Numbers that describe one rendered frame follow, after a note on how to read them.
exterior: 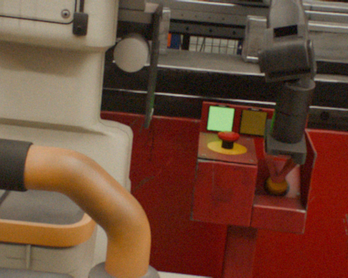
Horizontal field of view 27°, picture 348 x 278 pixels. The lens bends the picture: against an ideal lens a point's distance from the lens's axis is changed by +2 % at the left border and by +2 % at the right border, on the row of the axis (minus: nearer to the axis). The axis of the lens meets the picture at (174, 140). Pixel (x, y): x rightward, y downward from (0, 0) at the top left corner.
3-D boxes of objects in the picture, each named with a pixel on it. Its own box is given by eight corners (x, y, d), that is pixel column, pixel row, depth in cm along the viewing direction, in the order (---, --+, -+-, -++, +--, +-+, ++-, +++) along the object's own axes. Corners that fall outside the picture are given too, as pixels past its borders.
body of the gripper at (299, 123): (301, 132, 131) (309, 95, 127) (305, 162, 122) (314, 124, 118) (264, 127, 131) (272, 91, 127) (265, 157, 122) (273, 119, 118)
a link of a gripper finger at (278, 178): (293, 170, 135) (303, 127, 130) (295, 192, 129) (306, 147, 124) (257, 165, 135) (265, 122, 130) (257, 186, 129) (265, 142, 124)
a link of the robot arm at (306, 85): (279, 80, 118) (315, 86, 117) (283, 63, 123) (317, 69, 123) (272, 117, 121) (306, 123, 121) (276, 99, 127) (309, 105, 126)
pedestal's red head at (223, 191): (189, 220, 127) (200, 123, 122) (192, 188, 142) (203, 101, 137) (304, 235, 126) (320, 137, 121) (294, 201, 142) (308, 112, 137)
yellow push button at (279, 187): (264, 196, 132) (266, 190, 130) (265, 179, 134) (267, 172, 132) (285, 199, 132) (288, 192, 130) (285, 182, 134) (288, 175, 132)
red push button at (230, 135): (215, 153, 128) (217, 134, 127) (215, 146, 132) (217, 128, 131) (237, 155, 128) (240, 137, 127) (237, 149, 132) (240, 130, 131)
